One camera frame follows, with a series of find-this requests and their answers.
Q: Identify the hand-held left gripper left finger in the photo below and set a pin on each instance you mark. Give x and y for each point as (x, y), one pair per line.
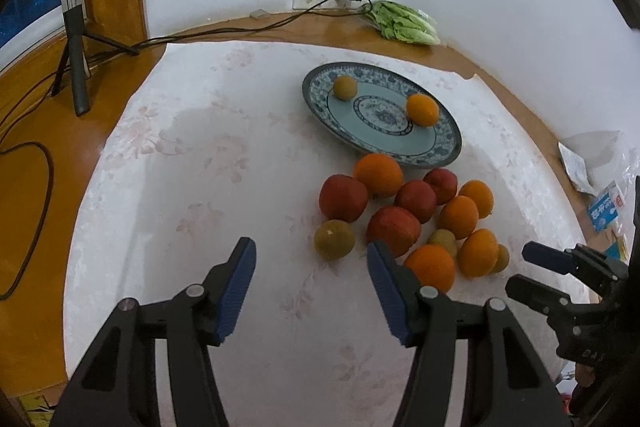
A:
(237, 287)

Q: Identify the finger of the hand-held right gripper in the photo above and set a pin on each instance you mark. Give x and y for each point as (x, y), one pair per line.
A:
(530, 292)
(545, 257)

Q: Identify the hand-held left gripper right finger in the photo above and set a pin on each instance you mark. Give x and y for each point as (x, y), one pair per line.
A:
(387, 292)

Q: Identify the brownish green kiwi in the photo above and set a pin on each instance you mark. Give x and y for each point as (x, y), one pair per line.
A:
(442, 241)
(334, 239)
(345, 87)
(503, 258)

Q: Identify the orange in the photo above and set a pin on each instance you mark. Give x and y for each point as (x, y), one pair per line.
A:
(378, 174)
(430, 264)
(458, 217)
(478, 253)
(479, 196)
(422, 109)

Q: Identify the red apple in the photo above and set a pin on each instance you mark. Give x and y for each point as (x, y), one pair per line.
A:
(441, 184)
(343, 198)
(416, 201)
(393, 229)

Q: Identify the blue white patterned plate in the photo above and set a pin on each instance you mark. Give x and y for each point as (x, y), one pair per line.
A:
(370, 127)

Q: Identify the yellow blue packet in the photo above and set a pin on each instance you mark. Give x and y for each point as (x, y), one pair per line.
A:
(617, 249)

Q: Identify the blue white packet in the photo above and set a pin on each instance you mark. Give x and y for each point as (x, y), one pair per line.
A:
(602, 209)

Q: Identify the clear plastic bag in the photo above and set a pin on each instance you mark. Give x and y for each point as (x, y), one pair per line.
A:
(585, 152)

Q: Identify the white floral tablecloth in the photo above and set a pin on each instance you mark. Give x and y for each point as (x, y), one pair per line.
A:
(200, 157)

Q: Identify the black tripod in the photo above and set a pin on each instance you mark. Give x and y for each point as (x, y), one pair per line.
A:
(80, 72)

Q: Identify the bagged green lettuce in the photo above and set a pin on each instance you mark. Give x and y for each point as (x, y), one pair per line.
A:
(405, 24)

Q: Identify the small white block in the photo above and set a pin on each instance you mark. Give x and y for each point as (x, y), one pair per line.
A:
(259, 13)

